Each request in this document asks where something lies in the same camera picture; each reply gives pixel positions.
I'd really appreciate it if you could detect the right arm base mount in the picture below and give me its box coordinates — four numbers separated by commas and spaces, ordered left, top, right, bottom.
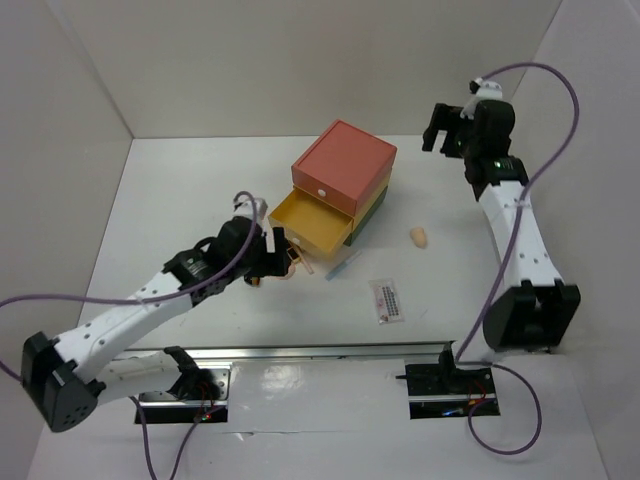
395, 364, 500, 420

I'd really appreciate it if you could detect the yellow drawer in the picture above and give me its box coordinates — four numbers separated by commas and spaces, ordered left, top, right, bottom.
269, 188, 353, 259

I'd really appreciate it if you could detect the aluminium rail front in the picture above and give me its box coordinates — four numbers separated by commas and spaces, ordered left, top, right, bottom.
119, 340, 456, 364

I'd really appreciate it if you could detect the three-drawer organizer box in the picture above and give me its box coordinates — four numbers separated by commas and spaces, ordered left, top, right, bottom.
290, 118, 399, 249

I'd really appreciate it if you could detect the green bottom drawer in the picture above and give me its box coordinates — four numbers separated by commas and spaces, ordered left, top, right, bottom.
343, 188, 387, 246

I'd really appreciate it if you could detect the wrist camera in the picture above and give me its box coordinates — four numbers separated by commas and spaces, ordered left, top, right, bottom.
460, 77, 503, 120
233, 197, 268, 227

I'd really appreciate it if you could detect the red top drawer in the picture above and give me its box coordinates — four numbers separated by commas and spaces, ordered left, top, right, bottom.
290, 118, 399, 217

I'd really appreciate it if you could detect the nail sticker packet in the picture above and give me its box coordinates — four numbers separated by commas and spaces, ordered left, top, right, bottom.
369, 279, 404, 325

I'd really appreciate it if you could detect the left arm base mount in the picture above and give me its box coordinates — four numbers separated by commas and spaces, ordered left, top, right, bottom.
137, 362, 231, 425

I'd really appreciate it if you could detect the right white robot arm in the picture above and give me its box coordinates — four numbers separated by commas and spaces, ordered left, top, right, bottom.
422, 100, 581, 392

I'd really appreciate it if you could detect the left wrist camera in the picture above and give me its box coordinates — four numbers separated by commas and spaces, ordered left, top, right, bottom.
233, 197, 268, 227

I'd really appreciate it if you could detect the beige makeup sponge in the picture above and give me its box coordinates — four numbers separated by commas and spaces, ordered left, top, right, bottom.
410, 227, 428, 249

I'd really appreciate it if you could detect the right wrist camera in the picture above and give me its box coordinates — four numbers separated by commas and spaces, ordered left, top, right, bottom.
460, 77, 503, 120

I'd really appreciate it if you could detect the black gold lipstick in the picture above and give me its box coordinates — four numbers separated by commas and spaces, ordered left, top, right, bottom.
287, 244, 306, 266

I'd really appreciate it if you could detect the pink lip liner pencil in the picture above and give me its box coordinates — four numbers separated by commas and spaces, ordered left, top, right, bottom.
293, 239, 315, 275

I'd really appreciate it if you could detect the blue eyebrow razor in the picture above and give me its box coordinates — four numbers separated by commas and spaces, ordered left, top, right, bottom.
325, 250, 361, 281

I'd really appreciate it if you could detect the black brown makeup brush head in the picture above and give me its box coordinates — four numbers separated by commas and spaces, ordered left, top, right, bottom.
248, 277, 262, 288

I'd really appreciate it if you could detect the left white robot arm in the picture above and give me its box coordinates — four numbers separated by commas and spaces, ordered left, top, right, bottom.
21, 216, 291, 433

